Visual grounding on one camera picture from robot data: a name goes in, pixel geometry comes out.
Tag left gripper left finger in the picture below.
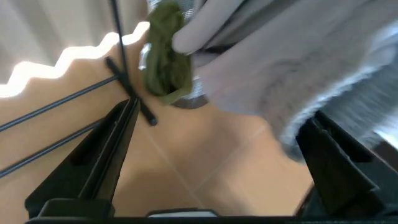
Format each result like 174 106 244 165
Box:
24 97 141 218

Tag white laundry basket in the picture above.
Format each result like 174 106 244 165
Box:
146 0 210 110

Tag green garment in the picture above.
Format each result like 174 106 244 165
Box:
138 1 194 106

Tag beige curtain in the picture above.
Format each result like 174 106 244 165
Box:
0 0 149 85

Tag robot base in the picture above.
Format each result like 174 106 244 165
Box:
146 207 220 218

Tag black clothes rack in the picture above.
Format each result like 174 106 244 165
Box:
0 0 159 179

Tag pale grey shorts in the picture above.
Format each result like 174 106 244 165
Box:
172 0 398 162

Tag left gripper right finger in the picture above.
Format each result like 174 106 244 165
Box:
295 110 398 218

